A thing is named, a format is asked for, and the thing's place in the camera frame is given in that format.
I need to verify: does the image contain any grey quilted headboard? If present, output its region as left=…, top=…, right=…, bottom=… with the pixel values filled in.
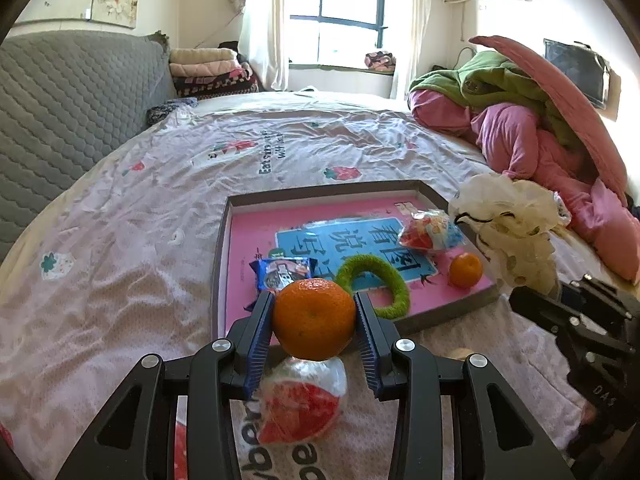
left=0, top=30, right=176, bottom=254

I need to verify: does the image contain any green fuzzy ring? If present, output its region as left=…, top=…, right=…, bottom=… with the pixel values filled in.
left=334, top=253, right=411, bottom=321

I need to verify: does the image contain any blue oreo cookie pack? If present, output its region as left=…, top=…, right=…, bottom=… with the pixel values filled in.
left=250, top=257, right=318, bottom=295

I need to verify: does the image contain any pink blue book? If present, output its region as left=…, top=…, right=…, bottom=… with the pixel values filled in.
left=223, top=196, right=497, bottom=334

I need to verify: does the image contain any red blue ball snack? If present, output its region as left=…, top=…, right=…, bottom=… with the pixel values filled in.
left=398, top=209, right=465, bottom=252

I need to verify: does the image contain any wall television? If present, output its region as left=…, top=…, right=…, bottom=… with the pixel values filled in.
left=544, top=39, right=611, bottom=110

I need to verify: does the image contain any orange mandarin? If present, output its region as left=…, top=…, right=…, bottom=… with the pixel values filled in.
left=448, top=252, right=484, bottom=289
left=271, top=278, right=357, bottom=361

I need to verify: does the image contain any window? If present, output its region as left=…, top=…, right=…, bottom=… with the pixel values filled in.
left=288, top=0, right=385, bottom=68

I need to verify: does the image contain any pink quilt pile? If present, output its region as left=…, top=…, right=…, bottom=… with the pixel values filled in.
left=408, top=89, right=639, bottom=284

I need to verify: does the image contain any cream mesh scrunchie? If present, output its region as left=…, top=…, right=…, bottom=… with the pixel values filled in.
left=448, top=174, right=572, bottom=296

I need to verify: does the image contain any green blanket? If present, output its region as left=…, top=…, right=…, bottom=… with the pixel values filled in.
left=409, top=50, right=580, bottom=150

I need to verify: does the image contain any floral bag on sill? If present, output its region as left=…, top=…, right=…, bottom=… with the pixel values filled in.
left=364, top=50, right=396, bottom=74

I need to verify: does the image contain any folded blankets stack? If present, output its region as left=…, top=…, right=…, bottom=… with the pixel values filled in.
left=169, top=48, right=262, bottom=100

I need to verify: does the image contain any pink strawberry bedsheet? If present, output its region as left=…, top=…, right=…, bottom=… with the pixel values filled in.
left=1, top=101, right=585, bottom=479

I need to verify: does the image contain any white curtain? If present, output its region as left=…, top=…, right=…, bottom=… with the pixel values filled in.
left=239, top=0, right=288, bottom=91

